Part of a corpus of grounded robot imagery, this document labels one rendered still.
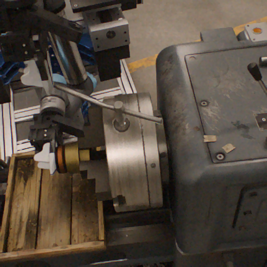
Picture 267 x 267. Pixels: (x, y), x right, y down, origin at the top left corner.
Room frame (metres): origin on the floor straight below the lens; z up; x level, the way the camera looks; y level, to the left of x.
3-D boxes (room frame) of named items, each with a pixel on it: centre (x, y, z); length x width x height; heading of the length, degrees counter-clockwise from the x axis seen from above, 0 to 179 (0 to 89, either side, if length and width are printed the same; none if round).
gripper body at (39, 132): (0.73, 0.25, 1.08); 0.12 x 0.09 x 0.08; 179
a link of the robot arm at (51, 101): (0.81, 0.24, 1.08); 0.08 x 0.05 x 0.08; 89
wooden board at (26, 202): (0.62, 0.27, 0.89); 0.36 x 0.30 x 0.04; 0
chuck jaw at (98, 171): (0.53, 0.10, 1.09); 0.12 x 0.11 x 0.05; 0
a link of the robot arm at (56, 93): (0.89, 0.24, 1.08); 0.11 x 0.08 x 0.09; 179
